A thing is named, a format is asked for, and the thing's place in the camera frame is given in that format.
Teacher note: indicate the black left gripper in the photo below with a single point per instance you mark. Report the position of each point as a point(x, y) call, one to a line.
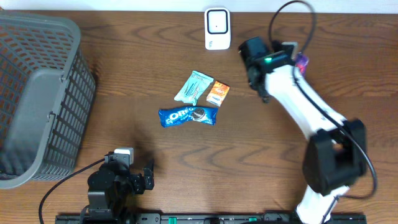
point(142, 181)

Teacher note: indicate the purple red snack bag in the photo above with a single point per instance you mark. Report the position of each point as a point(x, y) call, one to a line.
point(301, 62)

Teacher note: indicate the small orange snack box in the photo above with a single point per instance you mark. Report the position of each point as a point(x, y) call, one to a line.
point(218, 93)

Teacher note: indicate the blue Oreo cookie pack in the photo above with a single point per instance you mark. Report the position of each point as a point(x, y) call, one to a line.
point(178, 116)

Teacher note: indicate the teal snack packet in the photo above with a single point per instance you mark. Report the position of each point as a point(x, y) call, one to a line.
point(193, 88)

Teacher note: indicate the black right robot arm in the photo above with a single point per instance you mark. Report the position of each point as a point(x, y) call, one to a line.
point(335, 156)

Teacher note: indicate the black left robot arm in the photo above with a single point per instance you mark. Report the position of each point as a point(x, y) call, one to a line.
point(111, 185)

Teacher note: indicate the grey plastic mesh basket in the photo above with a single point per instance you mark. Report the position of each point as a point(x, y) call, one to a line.
point(47, 92)

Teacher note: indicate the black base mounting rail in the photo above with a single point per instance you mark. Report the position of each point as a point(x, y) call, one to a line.
point(155, 218)

